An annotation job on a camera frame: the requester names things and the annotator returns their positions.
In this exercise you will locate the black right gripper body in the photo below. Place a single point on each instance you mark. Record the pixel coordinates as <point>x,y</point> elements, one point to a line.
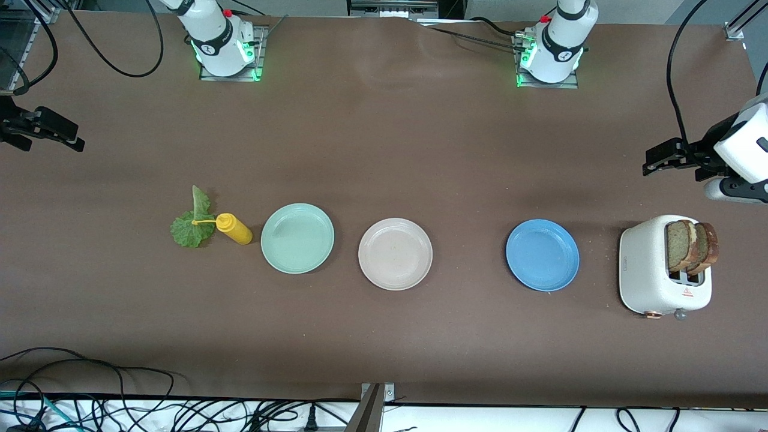
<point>11,122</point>

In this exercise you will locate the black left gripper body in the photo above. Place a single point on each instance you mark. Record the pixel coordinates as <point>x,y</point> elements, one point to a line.
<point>703,150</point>

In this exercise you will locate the brown bread slice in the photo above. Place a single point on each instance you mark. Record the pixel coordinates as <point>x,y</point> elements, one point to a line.
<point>710,246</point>
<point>678,246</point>

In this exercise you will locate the green lettuce leaf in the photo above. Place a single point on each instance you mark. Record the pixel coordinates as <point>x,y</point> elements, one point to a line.
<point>189,231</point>

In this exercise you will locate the yellow mustard squeeze bottle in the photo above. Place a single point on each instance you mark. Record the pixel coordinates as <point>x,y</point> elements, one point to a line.
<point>237,231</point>

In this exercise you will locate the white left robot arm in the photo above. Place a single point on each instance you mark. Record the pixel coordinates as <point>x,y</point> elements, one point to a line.
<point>561,42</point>

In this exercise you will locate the blue plate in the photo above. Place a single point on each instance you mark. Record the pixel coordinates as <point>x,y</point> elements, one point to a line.
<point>542,255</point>

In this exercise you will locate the mint green plate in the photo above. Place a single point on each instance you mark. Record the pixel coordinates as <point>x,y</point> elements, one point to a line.
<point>297,239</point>

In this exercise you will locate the beige plate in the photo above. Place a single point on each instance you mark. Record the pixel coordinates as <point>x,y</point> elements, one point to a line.
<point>395,254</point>

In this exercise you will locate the white two-slot toaster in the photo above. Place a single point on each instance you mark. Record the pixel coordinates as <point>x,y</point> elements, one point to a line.
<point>645,270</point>

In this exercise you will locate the metal rack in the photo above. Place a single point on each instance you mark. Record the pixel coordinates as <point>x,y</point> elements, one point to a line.
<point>393,9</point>

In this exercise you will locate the black power plug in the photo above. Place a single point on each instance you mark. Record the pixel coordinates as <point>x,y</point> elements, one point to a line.
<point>311,420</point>

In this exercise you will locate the aluminium frame rail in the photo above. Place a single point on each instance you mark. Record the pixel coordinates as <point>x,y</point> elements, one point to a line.
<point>45,13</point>

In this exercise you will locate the aluminium frame profile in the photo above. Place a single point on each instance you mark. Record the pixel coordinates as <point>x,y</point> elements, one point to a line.
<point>735,30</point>

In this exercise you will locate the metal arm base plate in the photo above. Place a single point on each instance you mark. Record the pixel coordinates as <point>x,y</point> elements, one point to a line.
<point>228,78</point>
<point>552,86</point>

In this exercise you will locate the metal table bracket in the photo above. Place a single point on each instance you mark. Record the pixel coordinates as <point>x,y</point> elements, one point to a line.
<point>369,414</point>

